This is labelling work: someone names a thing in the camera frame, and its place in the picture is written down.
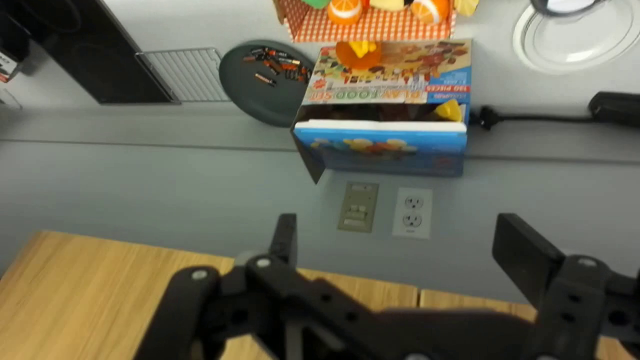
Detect small brown stick pieces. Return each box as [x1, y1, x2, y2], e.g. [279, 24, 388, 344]
[240, 45, 311, 88]

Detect beige wall switch plate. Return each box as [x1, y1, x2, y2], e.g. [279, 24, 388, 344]
[336, 181, 382, 237]

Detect dark grey plate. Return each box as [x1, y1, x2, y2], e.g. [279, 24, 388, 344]
[217, 39, 320, 128]

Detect black power cord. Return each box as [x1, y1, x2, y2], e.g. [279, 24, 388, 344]
[474, 105, 596, 133]

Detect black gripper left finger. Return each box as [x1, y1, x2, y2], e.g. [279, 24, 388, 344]
[131, 213, 376, 360]

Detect small white plate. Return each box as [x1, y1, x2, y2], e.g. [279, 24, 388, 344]
[509, 0, 640, 76]

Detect white wall power outlet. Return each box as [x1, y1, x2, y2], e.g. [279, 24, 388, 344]
[389, 186, 433, 241]

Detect black elongated device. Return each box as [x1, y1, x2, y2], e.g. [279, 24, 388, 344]
[586, 91, 640, 130]

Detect orange slice toy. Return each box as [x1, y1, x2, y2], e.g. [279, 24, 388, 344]
[407, 0, 451, 27]
[325, 0, 369, 27]

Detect black cooktop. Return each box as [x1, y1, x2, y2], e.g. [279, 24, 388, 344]
[0, 0, 179, 109]

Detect red checkered cardboard tray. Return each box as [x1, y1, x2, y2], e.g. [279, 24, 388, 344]
[272, 0, 460, 46]

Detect white wire rack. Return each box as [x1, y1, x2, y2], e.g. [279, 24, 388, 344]
[133, 46, 232, 106]

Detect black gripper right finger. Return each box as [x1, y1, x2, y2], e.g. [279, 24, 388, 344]
[489, 210, 640, 360]

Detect red orange toy food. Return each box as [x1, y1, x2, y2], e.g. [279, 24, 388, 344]
[333, 39, 386, 73]

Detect blue play food box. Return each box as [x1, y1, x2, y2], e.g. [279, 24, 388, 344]
[290, 39, 475, 186]

